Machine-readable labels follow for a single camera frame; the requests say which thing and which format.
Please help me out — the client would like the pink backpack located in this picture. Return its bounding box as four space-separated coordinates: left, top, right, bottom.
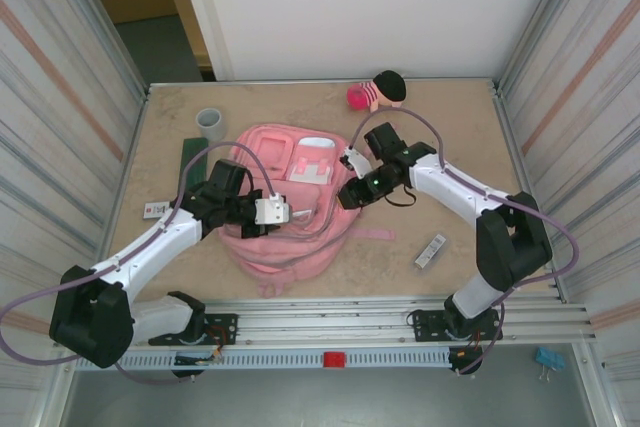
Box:
219 121 396 298

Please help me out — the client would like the dark green board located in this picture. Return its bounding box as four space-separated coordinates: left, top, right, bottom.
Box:
177 136 209 194

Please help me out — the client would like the small white oblong box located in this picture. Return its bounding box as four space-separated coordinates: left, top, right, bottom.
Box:
413 232 447 271

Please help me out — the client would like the grey plastic cup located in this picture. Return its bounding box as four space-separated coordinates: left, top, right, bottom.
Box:
194 106 226 143

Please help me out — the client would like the plush doll with black hat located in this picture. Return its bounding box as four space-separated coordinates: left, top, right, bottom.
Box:
346 69 407 114

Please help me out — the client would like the blue binder clip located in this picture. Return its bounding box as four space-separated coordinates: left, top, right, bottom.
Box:
535 346 566 386

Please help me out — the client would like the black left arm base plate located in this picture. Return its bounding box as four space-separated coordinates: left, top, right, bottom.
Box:
149 313 239 347

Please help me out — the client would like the aluminium rail frame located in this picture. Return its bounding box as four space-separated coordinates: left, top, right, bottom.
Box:
52 296 599 349

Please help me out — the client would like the slotted grey cable duct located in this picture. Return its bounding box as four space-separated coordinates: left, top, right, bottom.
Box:
74 349 454 371

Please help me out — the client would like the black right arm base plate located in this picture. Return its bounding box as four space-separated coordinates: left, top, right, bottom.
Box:
407 309 501 343

